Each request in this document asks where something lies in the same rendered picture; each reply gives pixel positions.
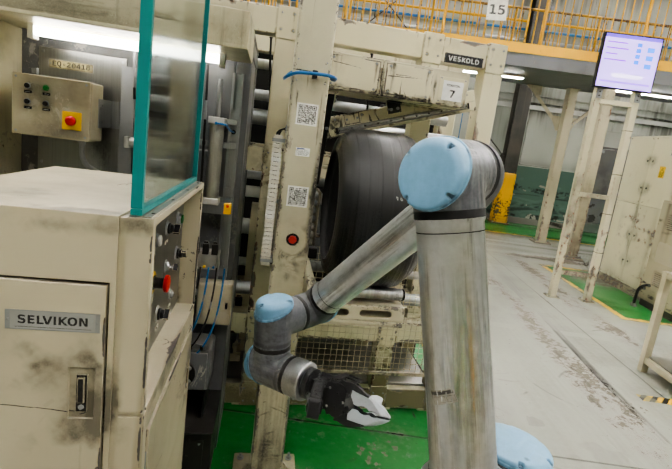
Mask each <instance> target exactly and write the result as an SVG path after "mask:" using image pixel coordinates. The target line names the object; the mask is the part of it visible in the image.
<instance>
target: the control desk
mask: <svg viewBox="0 0 672 469"><path fill-rule="evenodd" d="M131 186H132V174H123V173H114V172H105V171H96V170H87V169H78V168H68V167H59V166H53V167H47V168H40V169H34V170H28V171H22V172H15V173H9V174H3V175H0V469H182V456H183V444H184V431H185V418H186V405H187V392H188V379H189V367H190V354H191V341H192V328H193V315H194V304H193V302H194V301H195V291H196V279H197V266H198V253H199V240H200V227H201V214H202V202H203V189H204V183H203V182H198V181H195V182H194V183H192V184H190V185H189V186H187V187H186V188H184V189H183V190H181V191H179V192H178V193H176V194H175V195H173V196H172V197H170V198H169V199H167V200H165V201H164V202H162V203H161V204H159V205H158V206H156V207H155V208H153V209H151V210H150V211H148V212H147V213H145V214H144V215H142V216H137V215H130V209H131V208H130V207H131Z"/></svg>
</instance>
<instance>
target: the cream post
mask: <svg viewBox="0 0 672 469"><path fill-rule="evenodd" d="M338 7H339V0H300V3H299V12H298V22H297V31H296V40H295V49H294V58H293V68H292V72H294V71H313V70H317V71H318V72H321V73H327V74H330V72H331V64H332V56H333V48H334V40H335V32H336V24H337V15H338ZM329 80H330V78H328V77H323V76H317V79H312V75H293V76H292V77H291V86H290V95H289V105H288V114H287V123H286V125H287V130H286V133H285V143H284V151H283V160H282V169H281V178H280V188H279V197H278V199H279V202H278V206H277V215H276V225H275V234H274V243H273V252H272V254H273V256H272V265H271V271H270V280H269V289H268V294H273V293H284V294H287V295H290V296H294V295H297V294H301V293H303V285H304V277H305V270H306V267H307V259H308V251H309V243H310V235H311V227H312V217H313V210H314V202H315V194H316V186H317V177H318V169H319V162H320V154H321V146H322V137H323V129H324V121H325V113H326V105H327V97H328V89H329ZM297 102H301V103H308V104H315V105H319V109H318V117H317V126H316V127H313V126H306V125H298V124H295V120H296V111H297ZM296 147H301V148H309V149H310V154H309V157H304V156H296V155H295V152H296ZM288 185H292V186H300V187H309V192H308V200H307V208H303V207H293V206H286V200H287V191H288ZM290 236H295V237H296V239H297V241H296V242H295V243H294V244H291V243H289V241H288V238H289V237H290ZM289 403H290V397H289V396H286V395H284V394H282V393H280V392H277V391H275V390H273V389H271V388H269V387H266V386H264V385H261V384H258V391H257V400H256V409H255V419H254V428H253V439H252V446H251V455H250V468H249V469H282V463H283V454H284V446H285V436H286V428H287V422H288V414H289Z"/></svg>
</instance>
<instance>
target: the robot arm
mask: <svg viewBox="0 0 672 469"><path fill-rule="evenodd" d="M504 173H505V171H504V165H503V162H502V159H501V157H500V156H499V154H498V153H497V152H496V151H495V150H494V149H493V148H492V147H491V146H490V145H488V144H486V143H484V142H481V141H478V140H466V139H459V138H457V137H453V136H438V137H429V138H426V139H423V140H421V141H419V142H418V143H416V144H415V145H414V146H412V147H411V149H410V150H409V151H408V153H407V154H406V155H405V156H404V158H403V160H402V163H401V165H400V169H399V175H398V182H399V188H400V191H401V194H402V196H403V198H405V199H406V200H407V203H408V204H410V205H409V206H408V207H406V208H405V209H404V210H403V211H402V212H400V213H399V214H398V215H397V216H396V217H395V218H393V219H392V220H391V221H390V222H389V223H388V224H386V225H385V226H384V227H383V228H382V229H381V230H379V231H378V232H377V233H376V234H375V235H373V236H372V237H371V238H370V239H369V240H368V241H366V242H365V243H364V244H363V245H362V246H361V247H359V248H358V249H357V250H356V251H355V252H353V253H352V254H351V255H350V256H349V257H348V258H346V259H345V260H344V261H343V262H342V263H341V264H339V265H338V266H337V267H336V268H335V269H333V270H332V271H331V272H330V273H329V274H328V275H326V276H325V277H324V278H323V279H322V280H321V281H319V282H317V283H316V284H314V285H313V286H312V287H311V288H310V289H308V290H307V291H306V292H304V293H301V294H297V295H294V296H290V295H287V294H284V293H273V294H266V295H264V296H262V297H260V298H259V299H258V300H257V301H256V304H255V311H254V341H253V345H252V346H251V347H250V348H249V350H248V351H247V353H246V357H245V360H244V370H245V373H246V375H247V376H248V377H249V378H250V379H252V380H253V381H254V382H256V383H257V384H261V385H264V386H266V387H269V388H271V389H273V390H275V391H277V392H280V393H282V394H284V395H286V396H289V397H291V399H292V400H297V401H304V400H305V399H306V400H307V402H306V405H305V406H306V410H305V412H307V413H306V414H307V415H306V418H308V419H313V420H318V417H319V414H320V415H321V411H322V409H325V412H326V414H330V415H331V416H332V417H334V419H333V420H334V421H337V422H339V423H340V424H342V425H344V426H347V427H364V426H377V425H382V424H385V423H387V422H389V421H390V418H391V416H390V415H389V413H388V412H387V410H386V409H385V408H384V406H383V405H382V401H383V398H382V397H380V396H377V395H370V394H368V393H366V392H365V391H364V389H363V388H362V387H361V386H360V385H359V383H362V382H364V380H362V379H360V378H357V377H355V376H352V375H349V374H347V373H343V374H340V375H338V376H332V375H329V374H327V373H324V372H321V371H320V370H319V369H317V366H316V364H315V363H314V362H311V361H308V360H306V359H303V358H301V357H298V356H295V355H293V354H291V353H290V350H291V335H292V334H294V333H297V332H299V331H302V330H305V329H308V328H310V327H313V326H316V325H319V324H323V323H326V322H329V321H330V320H332V319H333V318H334V317H335V316H336V315H337V313H338V310H339V309H340V308H341V307H342V306H344V305H345V304H346V303H348V302H349V301H350V300H352V299H353V298H354V297H356V296H357V295H358V294H360V293H361V292H362V291H364V290H365V289H366V288H368V287H369V286H370V285H372V284H373V283H374V282H376V281H377V280H378V279H380V278H381V277H382V276H384V275H385V274H386V273H388V272H389V271H390V270H392V269H393V268H394V267H396V266H397V265H398V264H400V263H401V262H402V261H404V260H405V259H406V258H408V257H409V256H410V255H412V254H413V253H414V252H416V251H417V255H418V272H419V289H420V307H421V324H422V341H423V358H424V375H425V393H426V410H427V427H428V444H429V460H428V461H427V462H426V463H425V464H424V465H423V466H422V468H421V469H553V466H554V461H553V457H552V455H551V453H550V451H549V450H548V449H547V448H546V446H545V445H544V444H543V443H541V442H540V441H538V439H536V438H535V437H533V436H532V435H530V434H529V433H527V432H525V431H523V430H521V429H519V428H516V427H513V426H509V425H506V424H503V423H496V422H495V407H494V388H493V369H492V350H491V331H490V312H489V293H488V274H487V255H486V236H485V219H486V208H487V207H488V206H489V205H490V203H491V202H492V201H493V200H494V199H495V198H496V196H497V195H498V193H499V191H500V190H501V187H502V184H503V180H504ZM349 376H350V377H352V378H355V379H357V380H355V379H352V378H349ZM346 378H347V379H350V380H352V381H347V380H346ZM361 406H363V407H365V408H366V409H367V410H368V411H370V412H364V411H363V410H362V409H361V408H358V407H361Z"/></svg>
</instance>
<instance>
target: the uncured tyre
mask: <svg viewBox="0 0 672 469"><path fill-rule="evenodd" d="M364 135H365V136H364ZM369 136H373V137H369ZM376 137H380V138H376ZM415 144H416V142H415V141H414V140H413V139H412V138H410V137H407V136H405V135H403V134H396V133H389V132H382V131H375V130H367V129H360V128H357V129H350V130H348V131H347V132H345V133H344V134H343V135H341V136H340V137H339V138H337V140H336V141H335V144H334V146H333V149H332V152H331V156H330V160H329V164H328V168H327V172H326V177H325V183H324V189H323V196H322V205H321V216H320V257H321V265H322V269H323V271H324V272H325V273H326V274H327V275H328V274H329V273H330V272H331V271H332V270H333V269H335V268H336V267H337V266H338V265H339V264H341V263H342V262H343V261H344V260H345V259H346V258H348V257H349V256H350V255H351V254H352V253H353V252H355V251H356V250H357V249H358V248H359V247H361V246H362V245H363V244H364V243H365V242H366V241H368V240H369V239H370V238H371V237H372V236H373V235H375V234H376V233H377V232H378V231H379V230H381V229H382V228H383V227H384V226H385V225H386V224H388V223H389V222H390V221H391V220H392V219H393V218H395V217H396V216H397V215H398V214H399V213H400V212H402V211H403V210H404V209H405V208H406V207H408V206H409V205H410V204H408V203H407V200H406V199H405V198H404V203H397V202H395V194H396V195H402V194H401V191H400V188H399V182H398V175H399V169H400V165H401V163H402V160H403V158H404V156H405V155H406V154H407V153H408V151H409V150H410V147H409V146H414V145H415ZM417 263H418V255H417V251H416V252H414V253H413V254H412V255H410V256H409V257H408V258H406V259H405V260H404V261H402V262H401V263H400V264H398V265H397V266H396V267H394V268H393V269H392V270H390V271H389V272H388V273H386V274H385V275H384V276H382V277H381V278H380V279H378V280H377V281H376V282H374V283H373V284H372V285H370V286H372V287H384V288H389V287H394V286H397V285H398V284H400V283H401V282H402V281H403V280H404V279H405V278H406V277H408V276H409V275H410V274H411V273H412V271H413V270H414V268H415V267H416V265H417Z"/></svg>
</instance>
